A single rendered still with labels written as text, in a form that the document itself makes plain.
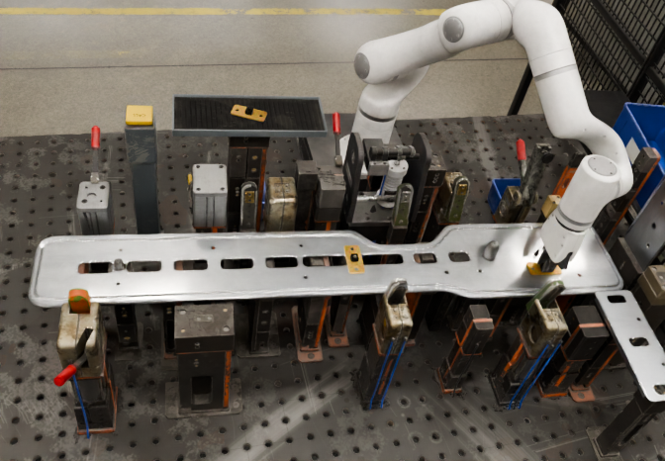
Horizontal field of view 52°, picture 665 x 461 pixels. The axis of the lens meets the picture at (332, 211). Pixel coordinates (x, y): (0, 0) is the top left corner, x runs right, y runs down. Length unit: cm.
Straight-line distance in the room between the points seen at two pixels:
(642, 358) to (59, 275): 129
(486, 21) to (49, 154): 139
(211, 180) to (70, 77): 230
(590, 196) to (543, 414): 63
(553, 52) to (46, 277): 117
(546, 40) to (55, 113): 260
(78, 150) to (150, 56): 171
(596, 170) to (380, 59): 67
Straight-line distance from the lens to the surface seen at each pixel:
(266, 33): 420
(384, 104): 200
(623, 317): 176
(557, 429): 188
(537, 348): 164
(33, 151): 233
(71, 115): 357
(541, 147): 174
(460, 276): 165
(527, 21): 154
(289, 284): 154
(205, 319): 144
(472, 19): 159
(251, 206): 162
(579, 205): 155
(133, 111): 170
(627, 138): 209
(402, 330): 148
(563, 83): 152
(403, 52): 183
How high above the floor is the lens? 222
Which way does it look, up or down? 46 degrees down
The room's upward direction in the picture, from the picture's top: 11 degrees clockwise
